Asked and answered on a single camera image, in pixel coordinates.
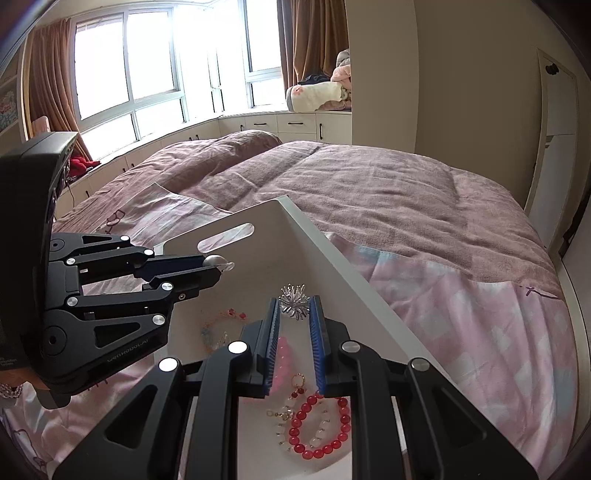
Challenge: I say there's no pastel thin bracelet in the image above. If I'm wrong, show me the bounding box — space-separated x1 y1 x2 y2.
201 323 234 355

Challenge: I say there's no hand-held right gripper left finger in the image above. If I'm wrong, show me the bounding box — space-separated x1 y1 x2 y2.
52 298 282 480

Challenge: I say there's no white door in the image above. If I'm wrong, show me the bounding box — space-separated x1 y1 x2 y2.
524 48 580 250

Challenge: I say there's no red bead bracelet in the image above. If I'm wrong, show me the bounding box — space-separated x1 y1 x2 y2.
288 390 352 461

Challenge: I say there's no silver starburst brooch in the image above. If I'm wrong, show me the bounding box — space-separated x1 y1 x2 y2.
278 282 311 319

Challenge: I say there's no red cloth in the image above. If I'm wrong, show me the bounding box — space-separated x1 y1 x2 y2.
69 157 100 178

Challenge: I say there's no white plush pillow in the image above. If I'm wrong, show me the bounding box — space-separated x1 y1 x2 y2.
285 82 347 112

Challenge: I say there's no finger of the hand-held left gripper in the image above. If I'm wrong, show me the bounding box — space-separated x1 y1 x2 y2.
48 233 212 282
44 266 225 354

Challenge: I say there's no pink plush toy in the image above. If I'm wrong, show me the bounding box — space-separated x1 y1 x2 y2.
331 62 352 100

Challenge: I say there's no bay window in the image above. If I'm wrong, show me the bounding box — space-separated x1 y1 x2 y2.
71 0 296 144

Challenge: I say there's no white storage box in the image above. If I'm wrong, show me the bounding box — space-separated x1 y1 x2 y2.
60 195 458 480

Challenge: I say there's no white bead bracelet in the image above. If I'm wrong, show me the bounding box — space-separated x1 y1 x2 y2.
267 401 335 453

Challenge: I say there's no pink bead bracelet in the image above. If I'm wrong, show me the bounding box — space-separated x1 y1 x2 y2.
270 336 296 395

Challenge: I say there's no brown curtain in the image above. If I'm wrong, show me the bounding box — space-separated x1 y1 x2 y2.
277 0 349 109
23 18 90 160

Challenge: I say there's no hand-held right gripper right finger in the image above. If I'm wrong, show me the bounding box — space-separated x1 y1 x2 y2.
308 294 541 480

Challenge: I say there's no person's left forearm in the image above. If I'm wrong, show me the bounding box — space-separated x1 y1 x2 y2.
0 367 44 402

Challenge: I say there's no mauve blanket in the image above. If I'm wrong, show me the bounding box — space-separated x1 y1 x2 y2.
55 130 561 301

